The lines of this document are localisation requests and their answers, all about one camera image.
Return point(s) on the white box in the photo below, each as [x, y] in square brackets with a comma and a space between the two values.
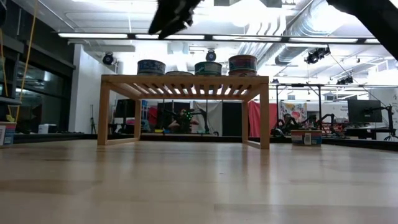
[46, 128]

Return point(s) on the black screen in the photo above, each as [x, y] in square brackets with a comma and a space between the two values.
[125, 108]

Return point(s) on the silver ventilation duct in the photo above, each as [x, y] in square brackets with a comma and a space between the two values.
[295, 34]

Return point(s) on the ceiling light bar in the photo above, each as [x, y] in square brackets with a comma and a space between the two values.
[93, 35]

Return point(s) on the white curtain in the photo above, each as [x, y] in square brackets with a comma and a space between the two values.
[214, 112]

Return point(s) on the black aluminium table frame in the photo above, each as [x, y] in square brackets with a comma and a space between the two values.
[192, 139]

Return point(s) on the colourful patchwork cloth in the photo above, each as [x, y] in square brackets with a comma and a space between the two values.
[297, 109]

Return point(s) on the black ceiling spotlight cluster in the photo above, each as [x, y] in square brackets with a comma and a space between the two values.
[315, 56]

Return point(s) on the red label tin can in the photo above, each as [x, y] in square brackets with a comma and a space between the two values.
[242, 62]
[242, 73]

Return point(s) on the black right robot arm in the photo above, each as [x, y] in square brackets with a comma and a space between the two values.
[373, 18]

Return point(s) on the black monitor on arm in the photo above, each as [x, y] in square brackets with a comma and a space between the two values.
[363, 111]

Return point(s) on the black metal gantry stand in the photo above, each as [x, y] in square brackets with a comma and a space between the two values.
[319, 102]

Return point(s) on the person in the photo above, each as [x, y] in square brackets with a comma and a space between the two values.
[175, 124]

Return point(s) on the blue label tin can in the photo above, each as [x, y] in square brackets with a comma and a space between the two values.
[151, 67]

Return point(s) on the teal label tin can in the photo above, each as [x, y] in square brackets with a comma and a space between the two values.
[208, 68]

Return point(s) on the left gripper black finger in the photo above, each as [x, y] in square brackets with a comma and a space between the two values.
[178, 26]
[163, 18]

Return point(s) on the wooden slatted shelf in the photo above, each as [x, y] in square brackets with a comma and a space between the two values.
[186, 79]

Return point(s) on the background black robot arm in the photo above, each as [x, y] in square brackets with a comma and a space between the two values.
[287, 121]
[205, 116]
[331, 119]

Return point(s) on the red curtain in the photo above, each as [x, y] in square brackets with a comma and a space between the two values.
[255, 119]

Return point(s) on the orange and blue label can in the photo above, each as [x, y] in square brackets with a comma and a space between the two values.
[7, 135]
[306, 138]
[180, 73]

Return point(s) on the black partition panel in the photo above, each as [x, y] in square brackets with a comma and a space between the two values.
[231, 119]
[164, 107]

